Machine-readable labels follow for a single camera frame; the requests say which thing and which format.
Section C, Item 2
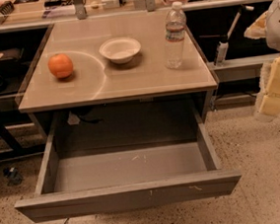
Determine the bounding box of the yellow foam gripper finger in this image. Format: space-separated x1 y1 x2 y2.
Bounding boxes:
254 56 280 122

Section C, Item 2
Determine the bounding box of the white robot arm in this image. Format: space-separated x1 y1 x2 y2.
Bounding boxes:
245 0 280 122

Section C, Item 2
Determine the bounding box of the white bowl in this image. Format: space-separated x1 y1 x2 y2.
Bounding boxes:
100 37 141 64

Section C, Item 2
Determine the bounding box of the grey drawer cabinet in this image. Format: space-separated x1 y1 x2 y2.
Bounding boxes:
10 5 223 143

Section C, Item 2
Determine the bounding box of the clear plastic water bottle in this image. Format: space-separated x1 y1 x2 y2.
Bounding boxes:
165 1 186 69

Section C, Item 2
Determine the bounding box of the orange fruit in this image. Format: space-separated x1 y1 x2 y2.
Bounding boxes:
47 53 74 79

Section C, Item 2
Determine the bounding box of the grey top drawer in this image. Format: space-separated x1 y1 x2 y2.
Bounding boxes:
15 100 242 222

